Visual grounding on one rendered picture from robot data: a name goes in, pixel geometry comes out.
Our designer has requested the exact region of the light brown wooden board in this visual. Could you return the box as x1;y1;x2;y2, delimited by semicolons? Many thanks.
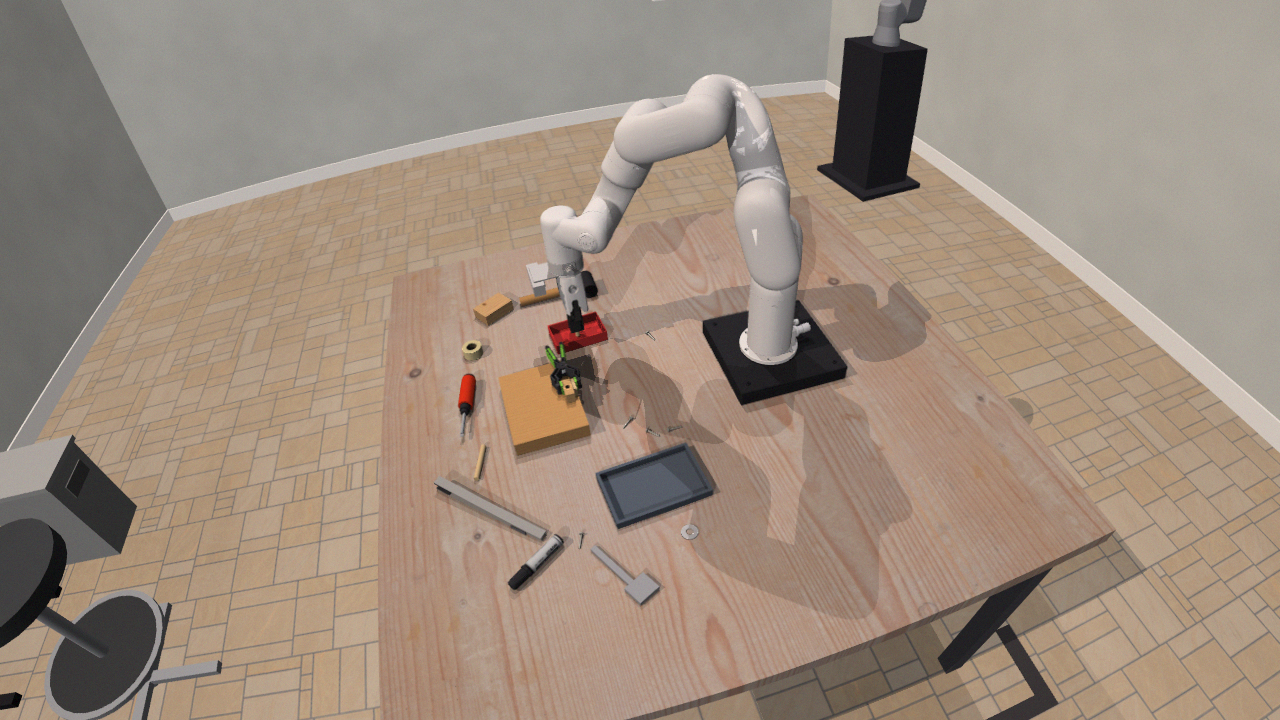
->
498;363;591;456

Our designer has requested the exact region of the red open-top tray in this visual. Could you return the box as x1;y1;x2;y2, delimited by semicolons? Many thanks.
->
548;313;608;355

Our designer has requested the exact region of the red-handled screwdriver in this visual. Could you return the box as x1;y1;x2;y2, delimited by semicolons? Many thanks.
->
458;374;476;437

